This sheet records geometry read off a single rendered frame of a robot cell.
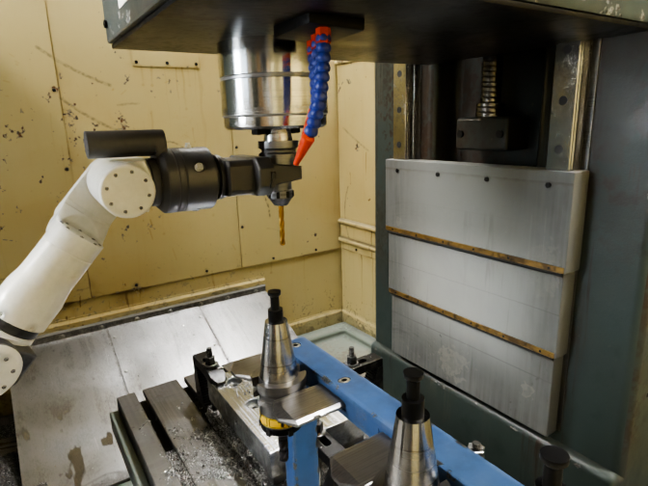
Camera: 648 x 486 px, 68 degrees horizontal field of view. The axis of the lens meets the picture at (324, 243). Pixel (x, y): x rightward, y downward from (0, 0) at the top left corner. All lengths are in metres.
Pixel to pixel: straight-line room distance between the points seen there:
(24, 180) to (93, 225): 0.98
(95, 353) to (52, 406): 0.21
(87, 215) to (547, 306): 0.78
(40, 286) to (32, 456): 0.93
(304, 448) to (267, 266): 1.31
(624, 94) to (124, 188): 0.75
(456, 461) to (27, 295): 0.51
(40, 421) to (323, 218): 1.22
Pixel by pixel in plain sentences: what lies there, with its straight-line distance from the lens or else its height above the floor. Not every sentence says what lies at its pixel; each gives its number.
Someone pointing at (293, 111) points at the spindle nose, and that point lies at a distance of 0.68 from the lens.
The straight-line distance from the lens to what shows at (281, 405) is 0.54.
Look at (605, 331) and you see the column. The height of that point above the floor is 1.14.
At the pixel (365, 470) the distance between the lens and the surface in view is 0.46.
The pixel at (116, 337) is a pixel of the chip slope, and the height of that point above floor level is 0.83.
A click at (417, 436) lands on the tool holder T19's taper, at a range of 0.38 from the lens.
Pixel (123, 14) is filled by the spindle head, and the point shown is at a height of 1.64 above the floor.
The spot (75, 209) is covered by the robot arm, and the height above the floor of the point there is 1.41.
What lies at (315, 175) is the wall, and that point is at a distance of 1.99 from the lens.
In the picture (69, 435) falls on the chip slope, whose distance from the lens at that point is 1.56.
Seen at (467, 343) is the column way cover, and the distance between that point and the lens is 1.13.
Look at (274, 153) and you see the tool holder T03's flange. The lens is 0.73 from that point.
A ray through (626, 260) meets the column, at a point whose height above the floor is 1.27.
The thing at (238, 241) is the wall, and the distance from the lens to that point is 1.87.
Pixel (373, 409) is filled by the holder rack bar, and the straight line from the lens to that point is 0.51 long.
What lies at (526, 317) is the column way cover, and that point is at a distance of 1.00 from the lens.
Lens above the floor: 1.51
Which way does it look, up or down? 14 degrees down
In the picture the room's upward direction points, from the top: 2 degrees counter-clockwise
